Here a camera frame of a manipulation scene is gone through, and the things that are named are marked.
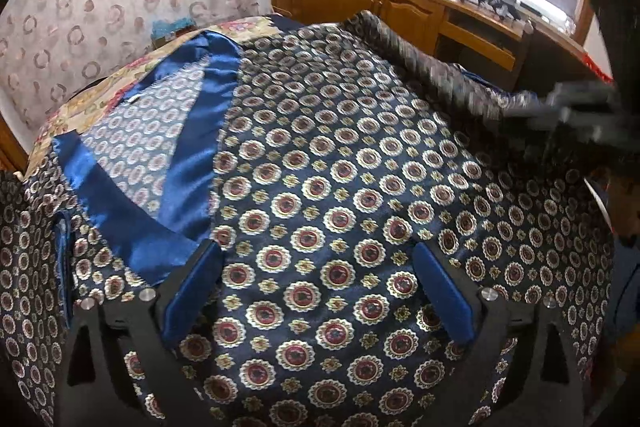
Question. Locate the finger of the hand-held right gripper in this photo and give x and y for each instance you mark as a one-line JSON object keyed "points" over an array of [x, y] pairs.
{"points": [[530, 105]]}

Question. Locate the black chair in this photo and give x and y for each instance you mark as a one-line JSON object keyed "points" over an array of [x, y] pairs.
{"points": [[555, 57]]}

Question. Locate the teal cloth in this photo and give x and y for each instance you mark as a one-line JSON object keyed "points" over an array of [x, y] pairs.
{"points": [[170, 27]]}

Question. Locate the pink floral blanket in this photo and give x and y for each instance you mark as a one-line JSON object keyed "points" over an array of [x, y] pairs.
{"points": [[90, 102]]}

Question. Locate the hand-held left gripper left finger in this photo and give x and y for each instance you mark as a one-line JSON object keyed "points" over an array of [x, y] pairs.
{"points": [[192, 292]]}

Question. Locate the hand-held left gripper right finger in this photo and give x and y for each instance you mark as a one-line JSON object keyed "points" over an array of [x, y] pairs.
{"points": [[445, 297]]}

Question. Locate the navy mattress cover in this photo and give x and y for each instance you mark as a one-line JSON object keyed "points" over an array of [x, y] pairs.
{"points": [[282, 19]]}

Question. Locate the wooden cabinet desk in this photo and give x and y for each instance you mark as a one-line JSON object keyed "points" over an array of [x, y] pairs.
{"points": [[400, 7]]}

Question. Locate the navy medallion print satin garment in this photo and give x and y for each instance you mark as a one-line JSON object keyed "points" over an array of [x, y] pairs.
{"points": [[325, 157]]}

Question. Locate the red plastic basket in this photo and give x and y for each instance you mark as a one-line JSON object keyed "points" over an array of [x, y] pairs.
{"points": [[597, 69]]}

